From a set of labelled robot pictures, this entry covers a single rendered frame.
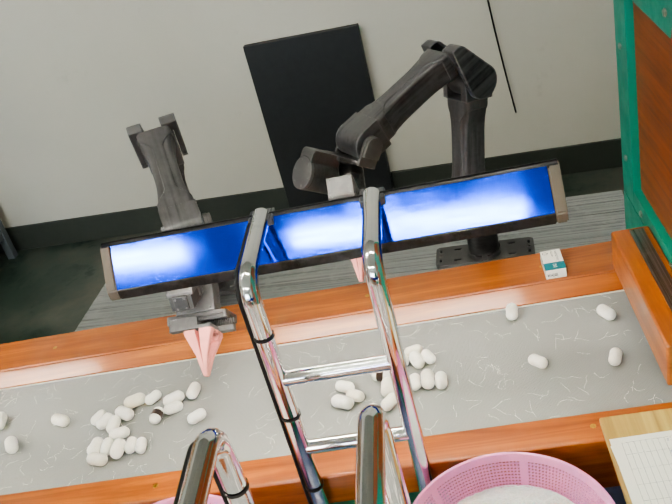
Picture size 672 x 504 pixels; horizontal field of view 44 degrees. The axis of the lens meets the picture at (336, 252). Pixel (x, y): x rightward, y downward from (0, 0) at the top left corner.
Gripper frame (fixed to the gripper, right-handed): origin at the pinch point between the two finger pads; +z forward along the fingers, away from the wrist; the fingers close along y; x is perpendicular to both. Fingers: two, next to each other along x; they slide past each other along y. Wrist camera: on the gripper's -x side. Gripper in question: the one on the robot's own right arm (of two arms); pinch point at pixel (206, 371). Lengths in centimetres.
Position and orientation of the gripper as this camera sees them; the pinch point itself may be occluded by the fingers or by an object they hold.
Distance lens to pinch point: 137.3
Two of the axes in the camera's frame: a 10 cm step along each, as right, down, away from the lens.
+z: 1.2, 9.5, -2.9
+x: 1.8, 2.7, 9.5
